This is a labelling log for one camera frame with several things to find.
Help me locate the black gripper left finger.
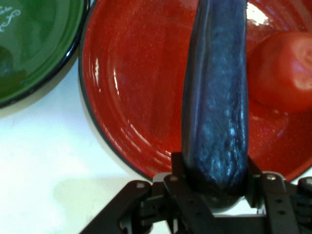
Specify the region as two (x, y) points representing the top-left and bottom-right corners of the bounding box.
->
(80, 152), (218, 234)

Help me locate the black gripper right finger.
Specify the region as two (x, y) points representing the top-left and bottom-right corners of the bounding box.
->
(244, 156), (312, 234)

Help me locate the red toy tomato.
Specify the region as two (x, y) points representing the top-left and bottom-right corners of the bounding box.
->
(248, 31), (312, 114)

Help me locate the red enamel plate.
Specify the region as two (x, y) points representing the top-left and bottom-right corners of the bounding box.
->
(78, 0), (312, 183)

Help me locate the dark green enamel plate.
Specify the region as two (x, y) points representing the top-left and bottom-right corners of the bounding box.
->
(0, 0), (91, 109)

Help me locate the blue purple toy eggplant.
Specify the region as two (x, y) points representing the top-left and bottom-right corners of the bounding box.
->
(181, 0), (250, 212)

